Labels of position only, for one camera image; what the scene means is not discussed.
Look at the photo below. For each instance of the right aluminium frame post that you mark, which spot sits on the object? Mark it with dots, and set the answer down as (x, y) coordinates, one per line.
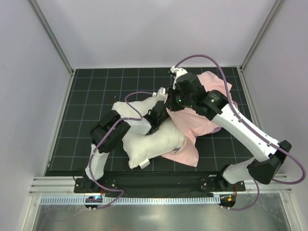
(272, 14)

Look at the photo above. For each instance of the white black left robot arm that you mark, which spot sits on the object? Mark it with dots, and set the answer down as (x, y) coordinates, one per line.
(106, 135)

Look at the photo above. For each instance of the white pillow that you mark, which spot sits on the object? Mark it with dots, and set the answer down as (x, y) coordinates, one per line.
(139, 145)

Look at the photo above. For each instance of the left aluminium rail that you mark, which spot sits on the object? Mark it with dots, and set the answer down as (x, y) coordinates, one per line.
(52, 186)

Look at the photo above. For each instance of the aluminium frame post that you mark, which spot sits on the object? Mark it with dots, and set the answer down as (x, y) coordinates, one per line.
(48, 30)
(272, 14)

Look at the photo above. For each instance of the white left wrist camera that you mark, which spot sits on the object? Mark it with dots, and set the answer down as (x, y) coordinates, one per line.
(161, 94)

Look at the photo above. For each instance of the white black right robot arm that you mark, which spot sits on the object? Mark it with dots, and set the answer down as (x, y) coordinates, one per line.
(268, 153)

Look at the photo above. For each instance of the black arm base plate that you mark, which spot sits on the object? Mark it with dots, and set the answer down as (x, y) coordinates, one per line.
(165, 184)

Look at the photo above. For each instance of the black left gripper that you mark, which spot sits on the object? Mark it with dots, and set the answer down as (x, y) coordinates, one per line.
(157, 113)

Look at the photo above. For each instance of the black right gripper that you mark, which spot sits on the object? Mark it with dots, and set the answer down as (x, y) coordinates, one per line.
(172, 100)

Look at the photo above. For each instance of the blue white pillow label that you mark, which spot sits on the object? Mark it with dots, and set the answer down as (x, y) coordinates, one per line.
(144, 164)

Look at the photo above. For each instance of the left aluminium frame post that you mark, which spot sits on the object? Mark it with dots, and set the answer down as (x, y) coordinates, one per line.
(48, 30)

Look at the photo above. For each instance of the pink purple printed pillowcase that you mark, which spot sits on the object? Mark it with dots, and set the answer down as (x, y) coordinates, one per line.
(194, 124)

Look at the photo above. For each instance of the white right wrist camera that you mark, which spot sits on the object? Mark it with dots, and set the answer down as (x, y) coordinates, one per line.
(176, 72)

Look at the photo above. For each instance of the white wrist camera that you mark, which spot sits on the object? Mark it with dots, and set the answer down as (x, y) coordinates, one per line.
(161, 94)
(176, 72)

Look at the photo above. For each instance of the slotted grey cable duct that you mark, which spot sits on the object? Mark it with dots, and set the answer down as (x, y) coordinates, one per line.
(99, 201)

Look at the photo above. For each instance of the black gridded work mat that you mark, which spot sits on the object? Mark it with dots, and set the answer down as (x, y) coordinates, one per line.
(92, 94)

